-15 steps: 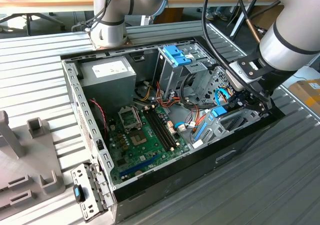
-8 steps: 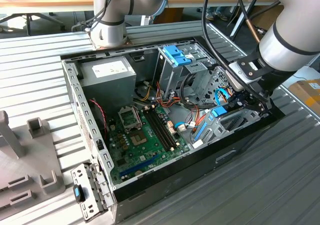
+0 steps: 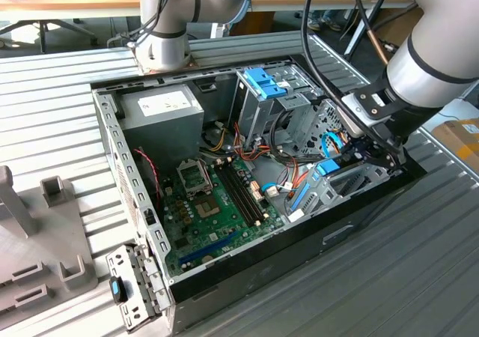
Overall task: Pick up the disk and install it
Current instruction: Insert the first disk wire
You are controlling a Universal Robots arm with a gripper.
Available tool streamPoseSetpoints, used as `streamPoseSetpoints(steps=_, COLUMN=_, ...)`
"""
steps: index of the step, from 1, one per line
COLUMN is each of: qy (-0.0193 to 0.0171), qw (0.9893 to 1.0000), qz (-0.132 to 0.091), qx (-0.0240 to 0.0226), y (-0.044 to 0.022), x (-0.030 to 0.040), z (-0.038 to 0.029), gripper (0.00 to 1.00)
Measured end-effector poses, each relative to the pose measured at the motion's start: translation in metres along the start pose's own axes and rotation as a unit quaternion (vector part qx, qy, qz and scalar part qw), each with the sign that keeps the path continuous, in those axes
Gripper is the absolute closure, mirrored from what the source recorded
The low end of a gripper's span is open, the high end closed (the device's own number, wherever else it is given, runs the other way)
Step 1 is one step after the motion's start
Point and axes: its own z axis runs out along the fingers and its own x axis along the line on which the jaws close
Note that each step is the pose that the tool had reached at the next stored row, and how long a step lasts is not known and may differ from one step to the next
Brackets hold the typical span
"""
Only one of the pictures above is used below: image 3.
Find CPU socket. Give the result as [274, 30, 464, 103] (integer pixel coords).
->
[175, 159, 213, 198]

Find white low table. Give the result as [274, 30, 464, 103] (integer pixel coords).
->
[437, 97, 479, 128]

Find metal card retention bracket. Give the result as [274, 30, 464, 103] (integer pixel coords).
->
[106, 242, 173, 333]

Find blue black bracket latch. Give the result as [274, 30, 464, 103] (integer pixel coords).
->
[109, 276, 130, 303]

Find black RAM slot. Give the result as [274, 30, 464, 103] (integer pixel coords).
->
[222, 163, 257, 225]
[231, 163, 266, 222]
[217, 163, 252, 226]
[226, 163, 261, 223]

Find green motherboard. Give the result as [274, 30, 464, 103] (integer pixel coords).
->
[160, 155, 285, 278]

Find red black twisted wire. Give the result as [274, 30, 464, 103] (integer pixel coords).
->
[132, 148, 162, 207]

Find grey parts rack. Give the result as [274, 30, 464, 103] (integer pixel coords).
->
[0, 166, 99, 318]

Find black cable bundle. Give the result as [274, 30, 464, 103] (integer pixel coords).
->
[271, 112, 300, 162]

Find blue plastic drive latch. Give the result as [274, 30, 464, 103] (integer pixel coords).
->
[242, 67, 287, 99]

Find grey power supply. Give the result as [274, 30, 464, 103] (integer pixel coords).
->
[118, 84, 206, 166]

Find black PC case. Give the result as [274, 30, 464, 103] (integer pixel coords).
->
[91, 54, 427, 334]

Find square chipset chip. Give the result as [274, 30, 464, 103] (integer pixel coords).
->
[196, 196, 222, 218]

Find blue expansion slot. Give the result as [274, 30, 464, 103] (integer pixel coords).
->
[178, 231, 239, 267]

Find cardboard box yellow tape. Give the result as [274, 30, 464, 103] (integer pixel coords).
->
[432, 118, 479, 173]

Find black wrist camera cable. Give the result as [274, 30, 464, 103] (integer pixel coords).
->
[300, 0, 406, 155]

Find orange yellow wire bundle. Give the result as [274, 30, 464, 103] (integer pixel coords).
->
[201, 121, 272, 162]

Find metal drive cage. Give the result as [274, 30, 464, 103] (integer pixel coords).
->
[230, 65, 323, 153]

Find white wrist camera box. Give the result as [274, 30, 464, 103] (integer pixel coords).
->
[340, 93, 375, 128]

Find black arm base cables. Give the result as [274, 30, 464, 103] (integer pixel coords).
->
[108, 0, 175, 49]

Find blue wire white plug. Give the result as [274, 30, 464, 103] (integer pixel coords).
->
[260, 182, 296, 199]

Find seated person sneakers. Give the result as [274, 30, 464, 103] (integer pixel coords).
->
[305, 9, 342, 31]

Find multicolour disk power wire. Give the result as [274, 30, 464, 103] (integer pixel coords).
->
[290, 129, 352, 190]

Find office chair base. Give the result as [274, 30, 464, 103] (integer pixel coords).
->
[0, 17, 97, 53]

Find black tripod pole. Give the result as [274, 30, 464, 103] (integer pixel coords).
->
[343, 0, 398, 59]

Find blue data wire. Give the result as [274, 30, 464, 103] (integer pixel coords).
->
[320, 130, 352, 157]

